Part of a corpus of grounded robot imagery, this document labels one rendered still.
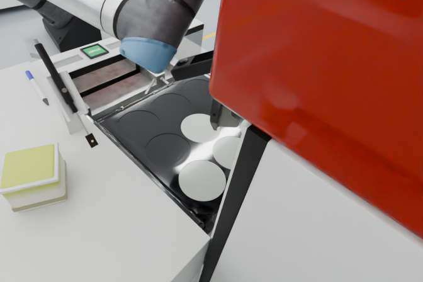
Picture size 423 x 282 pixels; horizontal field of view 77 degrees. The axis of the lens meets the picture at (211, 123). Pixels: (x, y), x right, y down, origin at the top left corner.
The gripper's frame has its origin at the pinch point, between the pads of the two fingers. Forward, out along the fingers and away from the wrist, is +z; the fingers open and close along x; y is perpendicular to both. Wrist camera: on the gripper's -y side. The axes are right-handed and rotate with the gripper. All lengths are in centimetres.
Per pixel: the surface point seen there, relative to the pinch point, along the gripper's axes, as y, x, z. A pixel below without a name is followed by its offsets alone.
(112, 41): -36.5, 25.2, 1.3
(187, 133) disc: -5.9, 2.3, 7.3
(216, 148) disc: 1.9, -0.1, 7.3
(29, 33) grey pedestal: -80, 39, 15
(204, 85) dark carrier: -6.5, 22.4, 7.4
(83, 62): -37.9, 12.0, 1.3
